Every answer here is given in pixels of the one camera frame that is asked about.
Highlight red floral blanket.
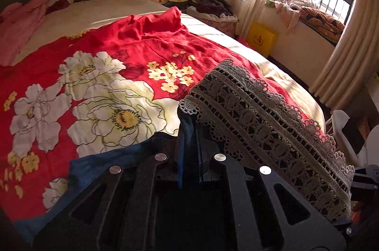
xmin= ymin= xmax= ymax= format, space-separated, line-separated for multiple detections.
xmin=0 ymin=7 xmax=326 ymax=225

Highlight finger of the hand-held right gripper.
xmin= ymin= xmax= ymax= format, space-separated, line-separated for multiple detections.
xmin=333 ymin=217 xmax=365 ymax=238
xmin=351 ymin=164 xmax=379 ymax=202

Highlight yellow bag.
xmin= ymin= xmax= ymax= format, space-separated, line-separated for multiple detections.
xmin=247 ymin=21 xmax=279 ymax=58

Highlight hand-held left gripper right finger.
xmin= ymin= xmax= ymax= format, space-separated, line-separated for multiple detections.
xmin=195 ymin=124 xmax=347 ymax=251

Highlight clothes on window sill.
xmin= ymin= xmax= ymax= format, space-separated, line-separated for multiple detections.
xmin=265 ymin=0 xmax=345 ymax=46

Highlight white plastic chair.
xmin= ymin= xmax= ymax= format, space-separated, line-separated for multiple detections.
xmin=330 ymin=110 xmax=379 ymax=164

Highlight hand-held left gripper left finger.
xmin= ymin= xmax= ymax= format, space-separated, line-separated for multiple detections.
xmin=32 ymin=128 xmax=190 ymax=251

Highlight pink towel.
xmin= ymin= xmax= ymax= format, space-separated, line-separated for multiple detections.
xmin=0 ymin=0 xmax=51 ymax=66

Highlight dark red garment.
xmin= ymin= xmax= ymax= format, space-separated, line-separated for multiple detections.
xmin=46 ymin=0 xmax=72 ymax=13

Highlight basket of clothes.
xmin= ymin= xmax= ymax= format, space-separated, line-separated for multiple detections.
xmin=186 ymin=0 xmax=239 ymax=38

